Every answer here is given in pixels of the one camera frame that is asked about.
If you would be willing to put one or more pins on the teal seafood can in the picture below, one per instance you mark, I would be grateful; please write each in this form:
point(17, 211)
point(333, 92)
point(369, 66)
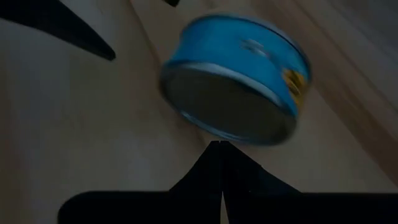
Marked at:
point(236, 62)

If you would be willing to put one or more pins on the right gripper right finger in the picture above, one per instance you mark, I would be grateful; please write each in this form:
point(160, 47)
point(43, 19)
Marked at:
point(264, 205)

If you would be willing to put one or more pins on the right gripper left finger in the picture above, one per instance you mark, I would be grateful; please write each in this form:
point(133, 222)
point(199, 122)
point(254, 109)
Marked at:
point(192, 205)

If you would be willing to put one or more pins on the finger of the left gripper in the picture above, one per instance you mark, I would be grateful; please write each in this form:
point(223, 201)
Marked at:
point(56, 21)
point(172, 2)

